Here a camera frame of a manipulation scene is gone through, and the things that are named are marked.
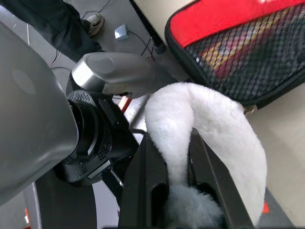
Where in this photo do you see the small grey floor box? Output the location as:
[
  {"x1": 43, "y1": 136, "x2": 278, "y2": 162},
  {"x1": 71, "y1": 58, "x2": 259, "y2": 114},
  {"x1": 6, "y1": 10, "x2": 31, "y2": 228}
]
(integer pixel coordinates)
[{"x1": 114, "y1": 23, "x2": 131, "y2": 42}]

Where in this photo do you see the white fluffy fabric item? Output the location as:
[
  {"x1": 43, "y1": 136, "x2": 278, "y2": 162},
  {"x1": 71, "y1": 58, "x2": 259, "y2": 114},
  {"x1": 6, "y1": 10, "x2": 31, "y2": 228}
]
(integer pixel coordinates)
[{"x1": 144, "y1": 81, "x2": 267, "y2": 229}]

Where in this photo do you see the white sneaker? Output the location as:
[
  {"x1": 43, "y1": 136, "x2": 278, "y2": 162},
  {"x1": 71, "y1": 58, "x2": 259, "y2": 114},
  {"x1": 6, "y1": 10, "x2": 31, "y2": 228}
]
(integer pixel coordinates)
[{"x1": 84, "y1": 12, "x2": 106, "y2": 37}]

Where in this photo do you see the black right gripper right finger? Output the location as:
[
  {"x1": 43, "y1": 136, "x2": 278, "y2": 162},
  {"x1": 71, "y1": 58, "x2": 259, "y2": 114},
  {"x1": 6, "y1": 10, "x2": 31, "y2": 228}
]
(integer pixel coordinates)
[{"x1": 188, "y1": 128, "x2": 256, "y2": 229}]

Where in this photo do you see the black table frame leg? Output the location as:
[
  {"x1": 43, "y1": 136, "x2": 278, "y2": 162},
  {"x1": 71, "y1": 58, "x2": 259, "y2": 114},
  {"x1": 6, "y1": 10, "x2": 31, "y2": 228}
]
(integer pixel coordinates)
[{"x1": 129, "y1": 0, "x2": 166, "y2": 55}]

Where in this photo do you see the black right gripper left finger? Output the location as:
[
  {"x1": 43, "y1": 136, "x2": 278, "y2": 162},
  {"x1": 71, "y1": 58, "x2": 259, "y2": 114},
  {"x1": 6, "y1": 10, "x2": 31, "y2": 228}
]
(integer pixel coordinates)
[{"x1": 117, "y1": 132, "x2": 173, "y2": 229}]

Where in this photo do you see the black perforated robot joint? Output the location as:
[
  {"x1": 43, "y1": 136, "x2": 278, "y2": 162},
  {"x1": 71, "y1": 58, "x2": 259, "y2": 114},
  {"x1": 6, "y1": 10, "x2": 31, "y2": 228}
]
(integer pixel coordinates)
[{"x1": 53, "y1": 89, "x2": 137, "y2": 189}]

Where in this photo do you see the black paddle case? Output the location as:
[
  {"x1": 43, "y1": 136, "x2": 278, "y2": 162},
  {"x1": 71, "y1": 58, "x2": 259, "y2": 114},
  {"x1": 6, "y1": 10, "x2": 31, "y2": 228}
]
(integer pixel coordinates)
[{"x1": 164, "y1": 0, "x2": 305, "y2": 111}]

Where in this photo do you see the thin white floor cable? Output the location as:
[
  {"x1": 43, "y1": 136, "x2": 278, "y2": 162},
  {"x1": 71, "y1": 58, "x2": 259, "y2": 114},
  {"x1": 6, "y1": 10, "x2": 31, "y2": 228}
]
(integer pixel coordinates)
[{"x1": 25, "y1": 23, "x2": 63, "y2": 70}]

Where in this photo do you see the person's dark trouser leg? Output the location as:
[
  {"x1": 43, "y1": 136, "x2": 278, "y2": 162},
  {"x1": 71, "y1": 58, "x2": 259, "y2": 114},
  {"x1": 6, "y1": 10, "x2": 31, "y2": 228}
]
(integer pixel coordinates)
[{"x1": 4, "y1": 0, "x2": 106, "y2": 63}]

